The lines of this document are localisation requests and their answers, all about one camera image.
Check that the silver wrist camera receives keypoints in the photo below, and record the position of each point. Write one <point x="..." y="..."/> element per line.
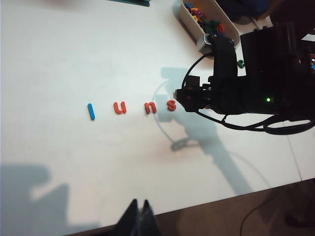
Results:
<point x="204" y="43"/>

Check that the red letter u magnet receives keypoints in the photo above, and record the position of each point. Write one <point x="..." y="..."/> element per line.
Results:
<point x="120" y="111"/>

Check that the red letter n magnet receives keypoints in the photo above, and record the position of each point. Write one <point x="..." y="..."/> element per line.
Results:
<point x="147" y="108"/>

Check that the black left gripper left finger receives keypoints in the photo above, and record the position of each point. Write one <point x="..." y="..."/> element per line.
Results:
<point x="131" y="221"/>

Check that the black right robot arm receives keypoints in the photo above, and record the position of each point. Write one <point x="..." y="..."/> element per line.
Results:
<point x="270" y="73"/>

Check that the teal card box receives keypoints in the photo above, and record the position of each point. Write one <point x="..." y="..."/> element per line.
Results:
<point x="133" y="2"/>

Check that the yellow letter magnet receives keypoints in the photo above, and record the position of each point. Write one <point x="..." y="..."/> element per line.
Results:
<point x="196" y="17"/>

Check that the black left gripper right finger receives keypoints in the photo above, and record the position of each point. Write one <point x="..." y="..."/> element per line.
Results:
<point x="148" y="221"/>

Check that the blue letter l magnet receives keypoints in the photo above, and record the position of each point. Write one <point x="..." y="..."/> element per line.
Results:
<point x="91" y="111"/>

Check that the green letter e magnet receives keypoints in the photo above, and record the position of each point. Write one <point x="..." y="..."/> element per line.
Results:
<point x="241" y="64"/>

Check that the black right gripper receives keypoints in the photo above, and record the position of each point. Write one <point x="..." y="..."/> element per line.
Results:
<point x="226" y="93"/>

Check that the red round letter magnet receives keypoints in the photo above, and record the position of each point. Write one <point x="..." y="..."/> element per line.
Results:
<point x="217" y="28"/>

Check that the beige pulp bowl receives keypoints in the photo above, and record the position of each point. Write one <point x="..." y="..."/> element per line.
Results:
<point x="192" y="27"/>

